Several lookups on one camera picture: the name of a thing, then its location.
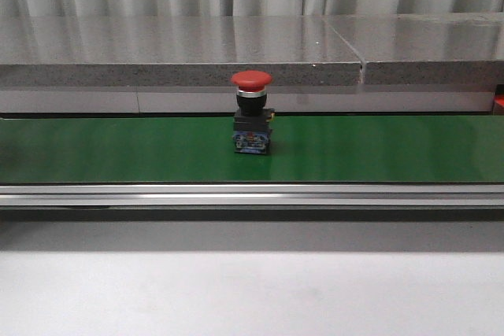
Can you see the green conveyor belt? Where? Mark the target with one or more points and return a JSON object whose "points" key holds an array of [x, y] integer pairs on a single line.
{"points": [[428, 149]]}

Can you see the grey stone countertop slab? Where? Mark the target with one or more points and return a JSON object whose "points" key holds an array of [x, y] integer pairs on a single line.
{"points": [[129, 52]]}

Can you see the grey stone slab right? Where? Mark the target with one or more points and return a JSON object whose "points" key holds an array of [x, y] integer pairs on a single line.
{"points": [[459, 50]]}

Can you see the red object at right edge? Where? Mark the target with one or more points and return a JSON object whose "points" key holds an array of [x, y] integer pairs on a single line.
{"points": [[498, 105]]}

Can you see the aluminium conveyor side rail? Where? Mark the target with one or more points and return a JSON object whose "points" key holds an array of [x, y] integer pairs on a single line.
{"points": [[256, 196]]}

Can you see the white cabinet front panel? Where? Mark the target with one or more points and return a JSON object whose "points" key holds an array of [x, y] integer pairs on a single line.
{"points": [[429, 99]]}

